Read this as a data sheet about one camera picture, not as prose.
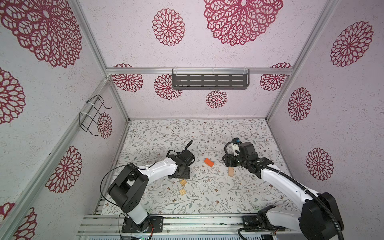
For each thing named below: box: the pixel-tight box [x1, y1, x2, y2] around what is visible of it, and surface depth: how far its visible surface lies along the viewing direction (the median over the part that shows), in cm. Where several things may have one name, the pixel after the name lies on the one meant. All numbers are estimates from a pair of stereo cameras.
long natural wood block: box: [228, 166, 235, 177], surface depth 94 cm
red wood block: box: [204, 158, 215, 167], surface depth 99 cm
